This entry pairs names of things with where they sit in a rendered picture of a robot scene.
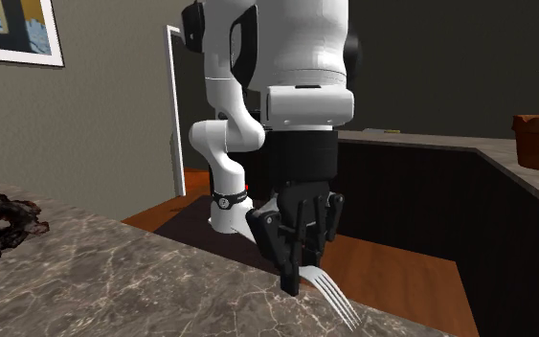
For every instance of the silver fork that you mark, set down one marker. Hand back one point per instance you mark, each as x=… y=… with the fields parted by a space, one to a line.
x=329 y=291

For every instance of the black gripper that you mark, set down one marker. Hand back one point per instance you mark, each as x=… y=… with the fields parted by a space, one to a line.
x=300 y=156

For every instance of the white door frame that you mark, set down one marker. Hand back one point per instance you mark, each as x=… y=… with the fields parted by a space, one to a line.
x=175 y=107

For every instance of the dark robot stand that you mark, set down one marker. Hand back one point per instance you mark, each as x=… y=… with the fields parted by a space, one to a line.
x=189 y=228

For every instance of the white framed wall picture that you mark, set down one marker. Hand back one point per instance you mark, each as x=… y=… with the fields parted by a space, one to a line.
x=12 y=28

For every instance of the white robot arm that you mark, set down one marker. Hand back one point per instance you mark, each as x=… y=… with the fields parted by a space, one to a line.
x=306 y=42

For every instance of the flat grey yellow object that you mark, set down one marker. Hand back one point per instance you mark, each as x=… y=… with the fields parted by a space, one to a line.
x=381 y=130

